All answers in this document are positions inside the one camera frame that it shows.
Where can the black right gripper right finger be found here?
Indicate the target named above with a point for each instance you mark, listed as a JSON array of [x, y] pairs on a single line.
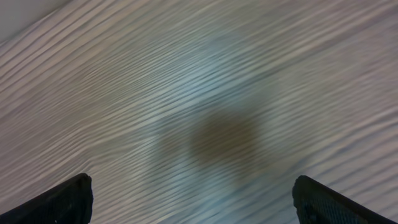
[[315, 203]]

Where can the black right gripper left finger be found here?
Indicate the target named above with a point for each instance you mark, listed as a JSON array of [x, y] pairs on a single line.
[[70, 202]]

